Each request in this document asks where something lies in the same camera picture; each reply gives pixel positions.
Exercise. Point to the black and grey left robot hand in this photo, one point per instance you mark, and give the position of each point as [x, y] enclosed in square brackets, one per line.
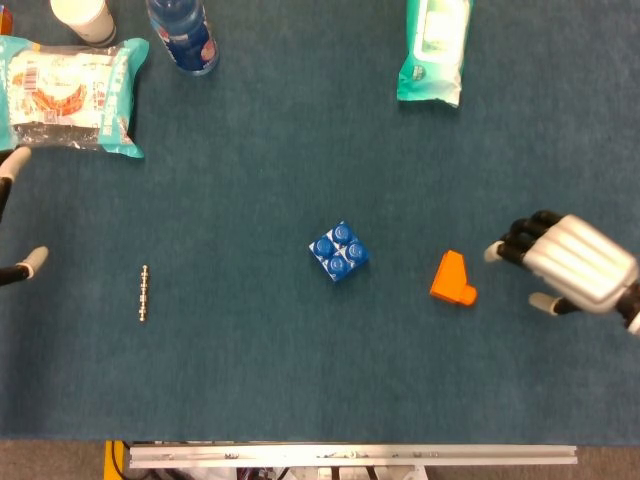
[15, 162]

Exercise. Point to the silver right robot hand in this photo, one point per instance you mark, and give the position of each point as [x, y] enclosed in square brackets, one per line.
[580, 260]

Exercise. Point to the orange sloped building block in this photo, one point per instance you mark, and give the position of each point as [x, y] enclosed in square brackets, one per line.
[450, 280]

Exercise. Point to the teal and white snack bag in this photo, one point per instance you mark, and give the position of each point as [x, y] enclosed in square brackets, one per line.
[70, 95]

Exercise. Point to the white paper cup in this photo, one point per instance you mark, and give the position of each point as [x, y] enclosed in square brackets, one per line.
[82, 17]

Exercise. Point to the silver beaded metal rod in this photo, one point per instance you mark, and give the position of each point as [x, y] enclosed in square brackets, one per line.
[144, 295]

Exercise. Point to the blue-labelled plastic water bottle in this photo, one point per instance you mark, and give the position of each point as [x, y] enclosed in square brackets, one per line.
[185, 35]

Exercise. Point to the blue four-stud building block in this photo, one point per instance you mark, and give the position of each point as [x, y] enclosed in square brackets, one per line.
[340, 252]

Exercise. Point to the green wet wipes pack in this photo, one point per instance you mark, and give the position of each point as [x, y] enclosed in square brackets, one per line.
[435, 50]

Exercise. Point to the teal felt table cloth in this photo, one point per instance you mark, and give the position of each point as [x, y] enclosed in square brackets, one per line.
[250, 360]

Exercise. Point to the aluminium profile rail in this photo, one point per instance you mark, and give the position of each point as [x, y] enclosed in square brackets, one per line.
[350, 456]

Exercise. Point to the yellow frame post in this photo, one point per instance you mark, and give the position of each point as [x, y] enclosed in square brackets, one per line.
[111, 460]

